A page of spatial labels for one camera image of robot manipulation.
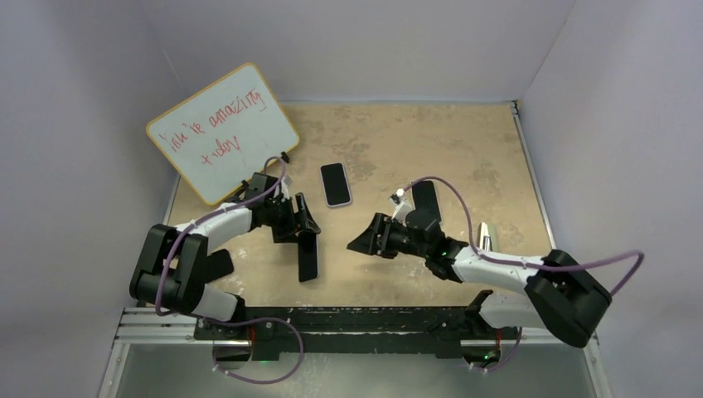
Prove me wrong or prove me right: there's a lilac phone case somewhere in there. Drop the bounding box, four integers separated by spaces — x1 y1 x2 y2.
320 163 352 207

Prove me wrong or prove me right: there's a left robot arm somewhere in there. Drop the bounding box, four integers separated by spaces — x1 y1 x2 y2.
128 172 321 339

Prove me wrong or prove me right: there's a black phone case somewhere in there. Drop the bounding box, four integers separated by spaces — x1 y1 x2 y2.
205 249 234 283

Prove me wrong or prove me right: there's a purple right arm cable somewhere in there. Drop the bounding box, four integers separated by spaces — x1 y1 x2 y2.
392 175 645 375

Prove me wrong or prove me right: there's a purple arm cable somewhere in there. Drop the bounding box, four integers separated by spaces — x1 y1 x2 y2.
153 156 305 386
392 175 645 375

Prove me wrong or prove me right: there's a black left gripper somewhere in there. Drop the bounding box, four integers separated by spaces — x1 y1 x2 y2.
264 194 318 244

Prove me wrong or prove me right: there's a silver stapler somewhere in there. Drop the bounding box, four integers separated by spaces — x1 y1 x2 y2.
477 222 498 251

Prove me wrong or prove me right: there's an aluminium rail frame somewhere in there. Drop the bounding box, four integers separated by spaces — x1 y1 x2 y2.
99 307 611 397

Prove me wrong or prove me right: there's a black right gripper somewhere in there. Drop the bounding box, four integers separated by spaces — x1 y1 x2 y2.
347 213 429 260

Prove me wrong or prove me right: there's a silver-edged phone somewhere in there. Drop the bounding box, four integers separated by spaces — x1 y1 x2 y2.
298 232 320 283

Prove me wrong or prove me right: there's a yellow-framed whiteboard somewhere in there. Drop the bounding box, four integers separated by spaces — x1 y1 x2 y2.
146 63 300 205

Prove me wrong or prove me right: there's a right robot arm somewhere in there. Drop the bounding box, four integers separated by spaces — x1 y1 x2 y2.
347 210 613 348

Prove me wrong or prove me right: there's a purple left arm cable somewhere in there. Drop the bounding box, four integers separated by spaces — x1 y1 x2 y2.
153 156 305 386

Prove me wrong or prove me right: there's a black phone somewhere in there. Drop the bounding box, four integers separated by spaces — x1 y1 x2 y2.
410 180 443 224

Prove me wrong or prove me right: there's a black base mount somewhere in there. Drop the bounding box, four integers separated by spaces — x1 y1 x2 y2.
194 290 518 363

